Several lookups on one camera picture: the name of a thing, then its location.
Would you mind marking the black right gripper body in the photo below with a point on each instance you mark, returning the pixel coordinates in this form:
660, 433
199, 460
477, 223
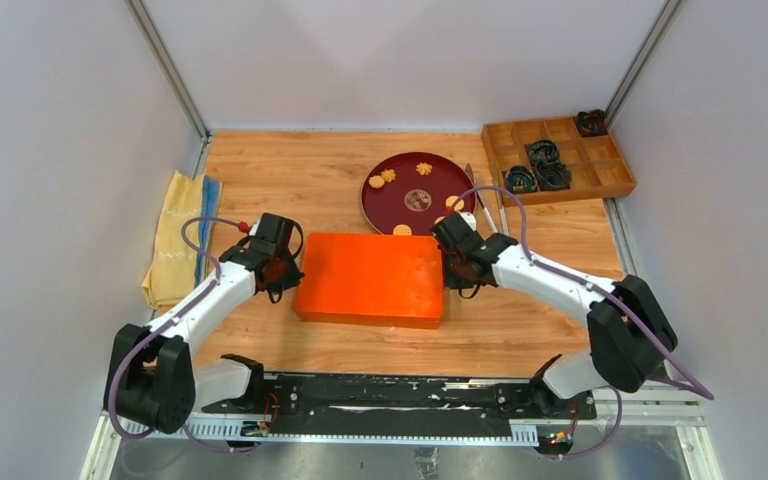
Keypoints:
455, 277

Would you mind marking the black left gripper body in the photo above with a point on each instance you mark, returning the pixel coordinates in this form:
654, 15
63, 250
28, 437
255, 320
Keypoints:
288, 273

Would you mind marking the orange box lid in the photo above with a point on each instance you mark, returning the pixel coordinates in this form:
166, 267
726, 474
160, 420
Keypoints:
371, 274

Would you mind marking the orange cookie box tray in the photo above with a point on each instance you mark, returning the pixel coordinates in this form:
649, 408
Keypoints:
372, 320

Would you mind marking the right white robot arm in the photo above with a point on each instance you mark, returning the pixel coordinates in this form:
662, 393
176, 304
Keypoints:
629, 333

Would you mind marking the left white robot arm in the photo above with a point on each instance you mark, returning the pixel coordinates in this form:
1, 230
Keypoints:
153, 385

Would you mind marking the dark red round plate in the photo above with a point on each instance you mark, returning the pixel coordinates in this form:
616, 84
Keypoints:
412, 199

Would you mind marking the rolled dark patterned tie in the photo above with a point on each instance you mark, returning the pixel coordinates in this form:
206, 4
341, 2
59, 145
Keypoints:
520, 180
542, 151
593, 123
553, 176

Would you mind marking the yellow blue cloth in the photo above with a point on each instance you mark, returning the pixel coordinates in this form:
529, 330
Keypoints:
176, 268

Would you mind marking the flower butter cookie upper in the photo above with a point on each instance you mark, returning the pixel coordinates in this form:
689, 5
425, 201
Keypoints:
423, 169

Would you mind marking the flower butter cookie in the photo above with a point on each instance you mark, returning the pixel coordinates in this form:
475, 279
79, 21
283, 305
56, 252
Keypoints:
423, 169
388, 175

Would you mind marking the flower butter cookie left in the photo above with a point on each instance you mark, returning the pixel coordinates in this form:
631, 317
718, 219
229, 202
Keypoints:
388, 175

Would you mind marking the plain round butter cookie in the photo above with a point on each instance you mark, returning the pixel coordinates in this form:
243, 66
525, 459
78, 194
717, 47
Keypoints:
376, 182

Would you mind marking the wooden compartment organizer box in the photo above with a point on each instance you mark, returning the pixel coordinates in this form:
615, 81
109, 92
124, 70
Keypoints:
597, 165

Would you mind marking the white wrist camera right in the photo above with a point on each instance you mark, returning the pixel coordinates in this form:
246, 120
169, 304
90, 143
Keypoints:
469, 219

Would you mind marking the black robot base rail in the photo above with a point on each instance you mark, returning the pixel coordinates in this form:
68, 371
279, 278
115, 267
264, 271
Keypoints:
401, 409

